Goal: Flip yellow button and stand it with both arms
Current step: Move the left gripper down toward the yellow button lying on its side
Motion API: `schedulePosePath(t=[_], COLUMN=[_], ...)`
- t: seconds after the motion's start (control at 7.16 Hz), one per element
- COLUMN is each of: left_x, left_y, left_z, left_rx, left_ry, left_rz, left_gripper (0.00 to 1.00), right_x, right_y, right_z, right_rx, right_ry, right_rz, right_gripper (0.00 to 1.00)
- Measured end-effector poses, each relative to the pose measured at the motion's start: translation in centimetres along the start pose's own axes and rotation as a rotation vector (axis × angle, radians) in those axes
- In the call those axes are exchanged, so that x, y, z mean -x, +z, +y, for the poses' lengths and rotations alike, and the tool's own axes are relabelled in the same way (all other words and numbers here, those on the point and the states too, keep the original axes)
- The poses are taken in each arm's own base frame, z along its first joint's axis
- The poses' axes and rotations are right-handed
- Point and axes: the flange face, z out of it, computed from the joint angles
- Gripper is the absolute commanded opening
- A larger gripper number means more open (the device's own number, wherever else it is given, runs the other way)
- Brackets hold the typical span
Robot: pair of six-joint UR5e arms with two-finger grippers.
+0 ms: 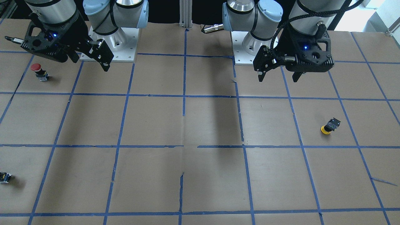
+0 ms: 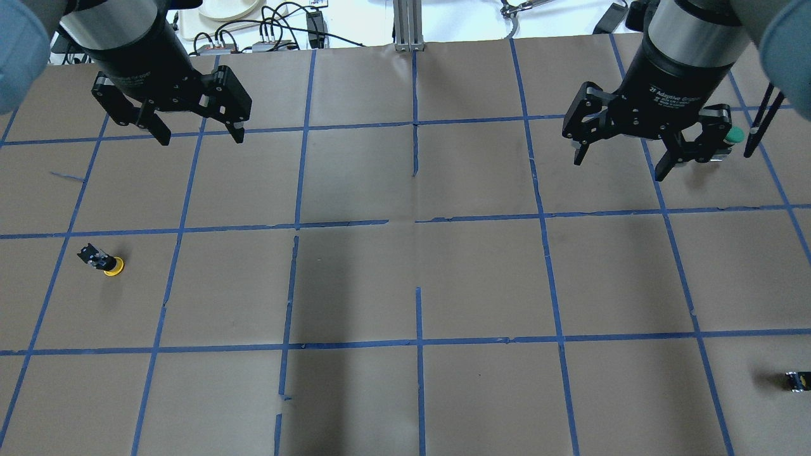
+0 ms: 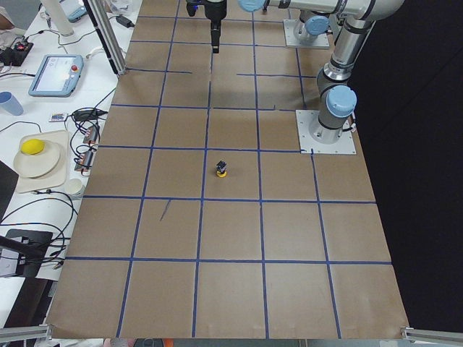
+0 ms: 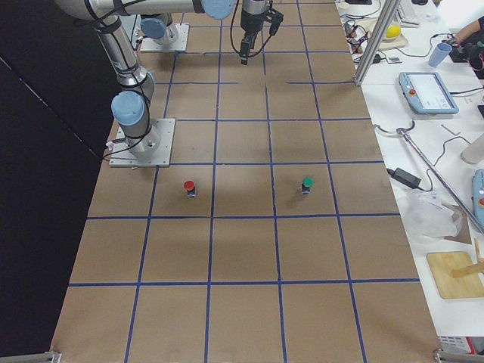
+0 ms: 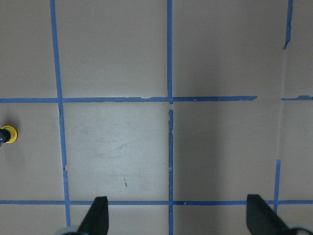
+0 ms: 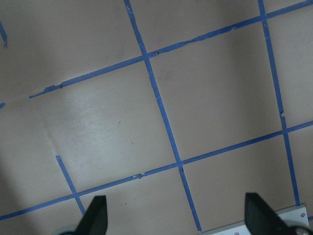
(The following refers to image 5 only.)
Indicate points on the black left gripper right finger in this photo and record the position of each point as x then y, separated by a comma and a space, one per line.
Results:
262, 220

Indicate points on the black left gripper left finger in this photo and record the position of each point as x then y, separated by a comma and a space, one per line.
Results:
96, 221

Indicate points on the yellow push button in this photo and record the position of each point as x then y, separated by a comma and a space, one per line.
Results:
8, 134

